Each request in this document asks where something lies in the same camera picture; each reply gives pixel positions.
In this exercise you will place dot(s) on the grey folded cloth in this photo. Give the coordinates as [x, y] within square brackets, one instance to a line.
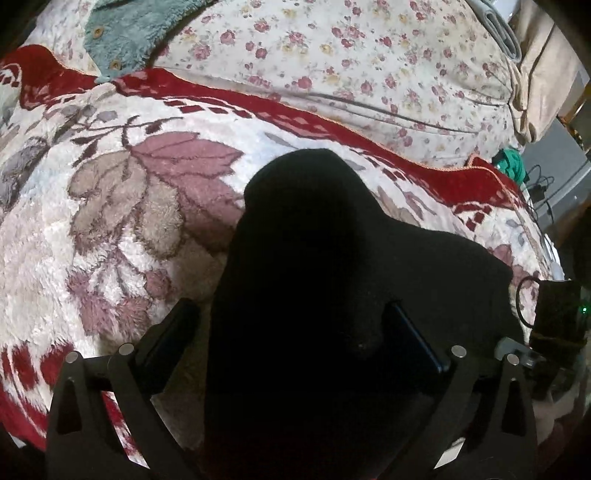
[498, 28]

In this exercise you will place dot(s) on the red white floral blanket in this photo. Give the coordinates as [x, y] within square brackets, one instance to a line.
[117, 199]

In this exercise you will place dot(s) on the teal fleece garment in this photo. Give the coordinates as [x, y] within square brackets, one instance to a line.
[122, 37]

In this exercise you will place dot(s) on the floral rose bed sheet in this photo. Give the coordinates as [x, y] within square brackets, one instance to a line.
[422, 78]

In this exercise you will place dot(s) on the beige curtain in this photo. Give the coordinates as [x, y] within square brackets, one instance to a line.
[543, 79]

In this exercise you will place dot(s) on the green cloth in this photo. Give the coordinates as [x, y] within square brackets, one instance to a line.
[509, 162]

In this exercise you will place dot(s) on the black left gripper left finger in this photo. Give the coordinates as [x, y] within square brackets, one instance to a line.
[81, 439]

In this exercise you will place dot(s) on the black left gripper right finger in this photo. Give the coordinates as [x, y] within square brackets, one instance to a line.
[481, 422]

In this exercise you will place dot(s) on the black pants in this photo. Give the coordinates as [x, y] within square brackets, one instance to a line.
[311, 370]

